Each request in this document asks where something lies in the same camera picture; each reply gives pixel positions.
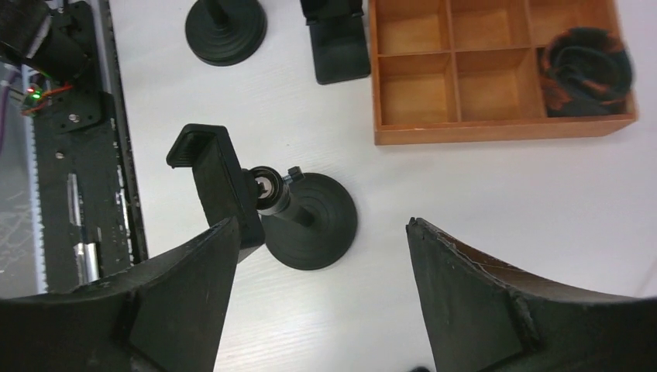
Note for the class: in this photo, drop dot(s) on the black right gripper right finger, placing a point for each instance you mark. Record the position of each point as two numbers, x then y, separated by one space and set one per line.
482 314

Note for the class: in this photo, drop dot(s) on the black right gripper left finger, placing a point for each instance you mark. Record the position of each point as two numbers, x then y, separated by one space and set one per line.
164 314

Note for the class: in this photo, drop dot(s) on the black round base phone stand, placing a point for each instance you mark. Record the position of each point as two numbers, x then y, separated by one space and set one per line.
307 221

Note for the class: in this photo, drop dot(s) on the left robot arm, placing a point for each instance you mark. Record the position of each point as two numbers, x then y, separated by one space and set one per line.
29 37

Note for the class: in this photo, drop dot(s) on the black flat easel phone stand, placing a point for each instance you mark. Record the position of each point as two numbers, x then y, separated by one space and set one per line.
338 39

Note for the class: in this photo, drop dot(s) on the orange wooden compartment tray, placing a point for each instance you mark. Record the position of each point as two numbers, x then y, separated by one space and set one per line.
467 71

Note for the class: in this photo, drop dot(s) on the rolled tie top right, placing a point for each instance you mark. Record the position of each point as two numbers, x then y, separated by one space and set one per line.
585 71

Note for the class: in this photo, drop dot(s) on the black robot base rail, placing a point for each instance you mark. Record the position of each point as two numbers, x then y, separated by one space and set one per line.
88 222

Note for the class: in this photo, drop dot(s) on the white slotted cable duct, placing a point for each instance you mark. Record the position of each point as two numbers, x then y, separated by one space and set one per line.
31 205

